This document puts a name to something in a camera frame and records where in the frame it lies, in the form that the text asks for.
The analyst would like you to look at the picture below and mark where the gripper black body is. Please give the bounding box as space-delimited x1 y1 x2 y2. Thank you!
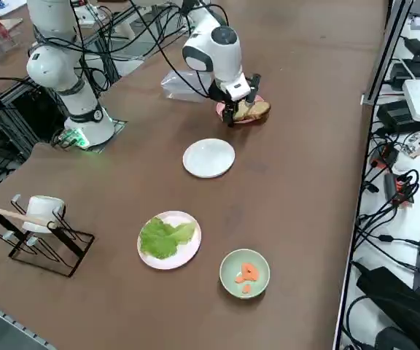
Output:
209 80 233 107

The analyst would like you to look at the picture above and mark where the green lettuce leaf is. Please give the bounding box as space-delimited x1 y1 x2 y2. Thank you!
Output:
139 217 197 260

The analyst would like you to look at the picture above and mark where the pale green bowl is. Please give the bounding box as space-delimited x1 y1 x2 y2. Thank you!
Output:
219 249 271 300

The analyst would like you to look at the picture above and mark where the pink plate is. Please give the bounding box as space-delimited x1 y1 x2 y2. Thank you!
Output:
215 95 269 125

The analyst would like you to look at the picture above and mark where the white plate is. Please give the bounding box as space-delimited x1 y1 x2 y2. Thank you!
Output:
182 138 236 179

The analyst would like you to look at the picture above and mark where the pale speckled plate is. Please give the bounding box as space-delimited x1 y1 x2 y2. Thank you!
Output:
137 210 203 271

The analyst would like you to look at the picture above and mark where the clear plastic container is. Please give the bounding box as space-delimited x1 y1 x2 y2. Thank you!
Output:
160 69 214 103

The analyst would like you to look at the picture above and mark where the black power adapter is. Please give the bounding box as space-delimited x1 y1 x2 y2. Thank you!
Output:
376 100 417 134

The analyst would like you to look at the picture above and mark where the white cup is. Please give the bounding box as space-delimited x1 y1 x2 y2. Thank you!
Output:
22 195 66 234

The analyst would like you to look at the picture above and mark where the black bag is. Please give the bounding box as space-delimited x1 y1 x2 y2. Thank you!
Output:
355 265 420 350

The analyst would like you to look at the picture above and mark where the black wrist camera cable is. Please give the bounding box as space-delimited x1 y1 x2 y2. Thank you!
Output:
69 0 211 99

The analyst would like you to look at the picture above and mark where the aluminium post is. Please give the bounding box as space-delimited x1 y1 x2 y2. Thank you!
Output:
362 0 414 106

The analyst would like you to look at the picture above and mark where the aluminium frame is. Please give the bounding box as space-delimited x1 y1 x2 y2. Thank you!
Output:
0 78 56 161

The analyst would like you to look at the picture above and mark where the black wire cup rack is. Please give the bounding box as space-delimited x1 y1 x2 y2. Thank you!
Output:
0 194 96 279

